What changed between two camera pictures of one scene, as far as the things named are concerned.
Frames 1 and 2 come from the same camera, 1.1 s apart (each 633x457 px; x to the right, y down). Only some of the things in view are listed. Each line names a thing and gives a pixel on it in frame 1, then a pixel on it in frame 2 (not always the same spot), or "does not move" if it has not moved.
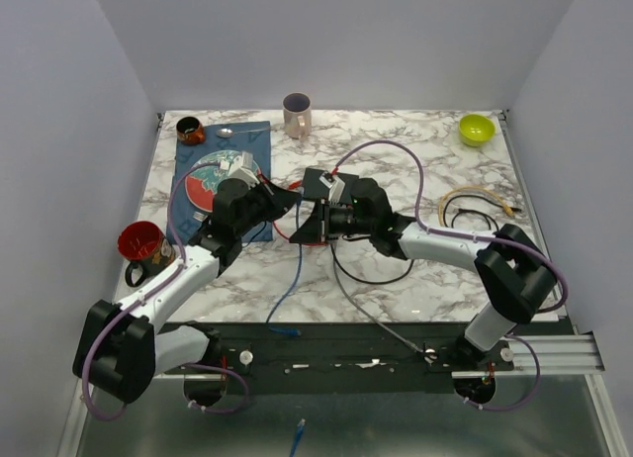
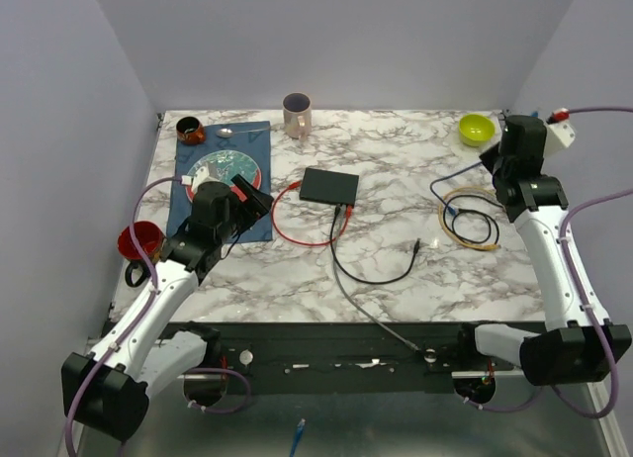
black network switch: (320, 184) does not move
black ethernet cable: (485, 215) does not move
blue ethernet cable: (283, 330) to (450, 209)
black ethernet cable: (366, 282) does not move
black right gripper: (315, 230) to (488, 156)
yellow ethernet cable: (507, 210) does not move
